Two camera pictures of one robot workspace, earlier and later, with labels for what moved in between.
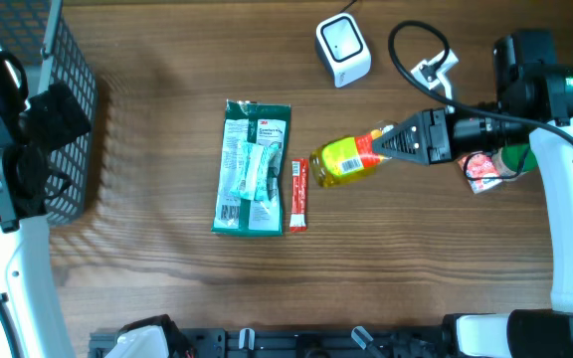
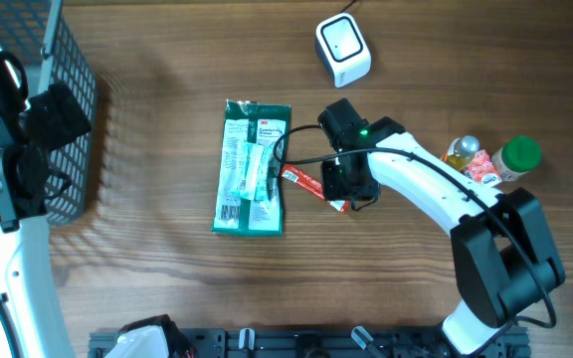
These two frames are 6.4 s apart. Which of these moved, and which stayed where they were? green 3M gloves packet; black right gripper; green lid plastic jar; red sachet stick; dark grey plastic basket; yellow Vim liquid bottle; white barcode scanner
Moved: red sachet stick; black right gripper; yellow Vim liquid bottle
Stayed: white barcode scanner; green lid plastic jar; green 3M gloves packet; dark grey plastic basket
